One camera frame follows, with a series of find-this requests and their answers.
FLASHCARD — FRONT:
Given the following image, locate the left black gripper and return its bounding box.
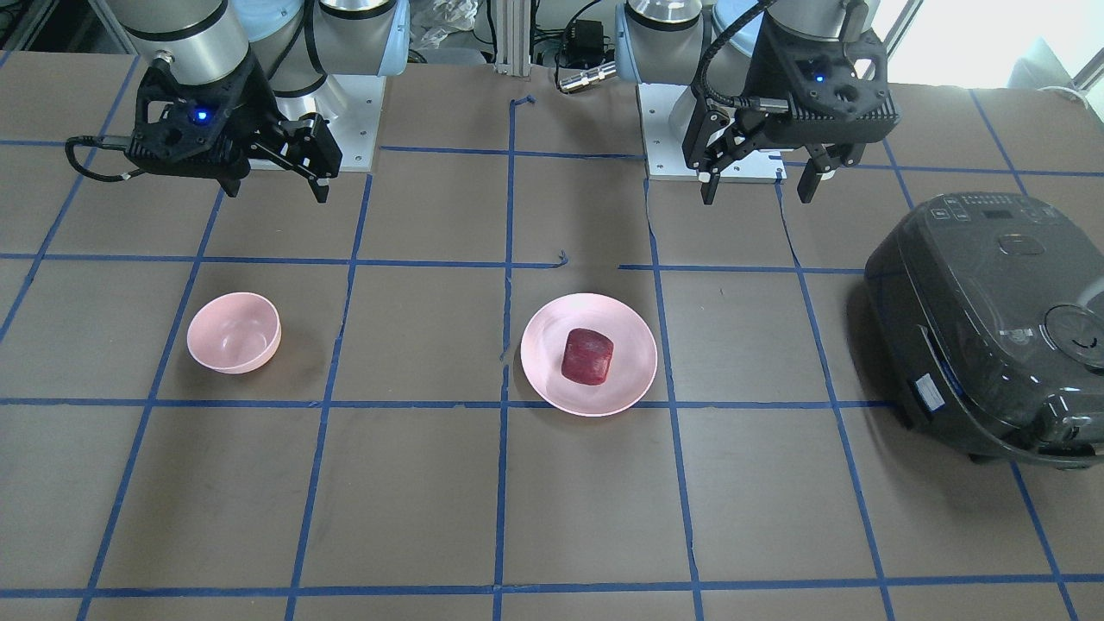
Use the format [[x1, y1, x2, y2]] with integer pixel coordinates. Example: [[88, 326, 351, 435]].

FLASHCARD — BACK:
[[683, 30, 900, 206]]

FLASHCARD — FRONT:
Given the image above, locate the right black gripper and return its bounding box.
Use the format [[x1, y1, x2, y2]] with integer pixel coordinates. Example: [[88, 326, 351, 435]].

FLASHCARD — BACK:
[[126, 57, 342, 204]]

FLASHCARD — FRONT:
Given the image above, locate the red apple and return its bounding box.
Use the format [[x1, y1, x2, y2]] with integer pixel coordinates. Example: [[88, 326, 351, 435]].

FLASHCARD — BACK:
[[560, 329, 615, 386]]

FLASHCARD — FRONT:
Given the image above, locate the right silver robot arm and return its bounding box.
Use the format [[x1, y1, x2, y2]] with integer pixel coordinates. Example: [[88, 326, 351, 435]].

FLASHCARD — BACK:
[[96, 1, 410, 202]]

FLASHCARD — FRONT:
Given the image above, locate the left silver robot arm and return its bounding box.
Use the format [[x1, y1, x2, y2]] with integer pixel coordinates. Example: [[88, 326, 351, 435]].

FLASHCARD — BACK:
[[615, 1, 900, 204]]

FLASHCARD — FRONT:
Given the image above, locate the pink bowl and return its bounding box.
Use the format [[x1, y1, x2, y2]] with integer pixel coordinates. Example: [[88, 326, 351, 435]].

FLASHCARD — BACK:
[[185, 292, 283, 373]]

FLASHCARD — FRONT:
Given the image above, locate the pink plate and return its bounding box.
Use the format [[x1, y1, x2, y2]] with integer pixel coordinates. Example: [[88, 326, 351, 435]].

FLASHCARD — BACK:
[[520, 293, 659, 417]]

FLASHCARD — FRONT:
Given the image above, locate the silver cylindrical connector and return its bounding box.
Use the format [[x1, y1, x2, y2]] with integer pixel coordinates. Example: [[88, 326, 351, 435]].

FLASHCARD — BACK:
[[556, 60, 618, 95]]

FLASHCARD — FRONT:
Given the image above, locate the black power adapter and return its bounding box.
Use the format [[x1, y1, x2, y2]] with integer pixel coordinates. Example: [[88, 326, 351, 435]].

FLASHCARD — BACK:
[[562, 20, 605, 64]]

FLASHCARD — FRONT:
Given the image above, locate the black rice cooker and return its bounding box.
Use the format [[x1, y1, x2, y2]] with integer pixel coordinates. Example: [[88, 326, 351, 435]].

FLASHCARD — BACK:
[[864, 191, 1103, 469]]

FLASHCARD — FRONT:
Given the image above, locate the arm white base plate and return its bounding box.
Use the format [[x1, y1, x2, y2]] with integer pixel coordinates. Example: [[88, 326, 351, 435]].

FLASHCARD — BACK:
[[637, 84, 786, 185], [276, 75, 389, 173]]

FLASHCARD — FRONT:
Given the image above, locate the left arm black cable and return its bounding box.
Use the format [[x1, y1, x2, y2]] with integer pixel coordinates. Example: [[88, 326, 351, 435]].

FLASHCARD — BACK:
[[698, 0, 790, 110]]

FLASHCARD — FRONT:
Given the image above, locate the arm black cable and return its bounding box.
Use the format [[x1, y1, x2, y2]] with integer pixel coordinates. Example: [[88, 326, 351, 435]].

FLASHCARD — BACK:
[[66, 134, 147, 185], [698, 0, 790, 110]]

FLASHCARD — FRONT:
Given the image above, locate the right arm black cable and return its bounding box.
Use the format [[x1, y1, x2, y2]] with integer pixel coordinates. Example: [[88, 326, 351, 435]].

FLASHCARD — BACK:
[[66, 134, 147, 185]]

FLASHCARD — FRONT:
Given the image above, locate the aluminium frame post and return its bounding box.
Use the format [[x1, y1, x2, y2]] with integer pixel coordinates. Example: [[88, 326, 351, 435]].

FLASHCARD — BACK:
[[488, 1, 535, 78]]

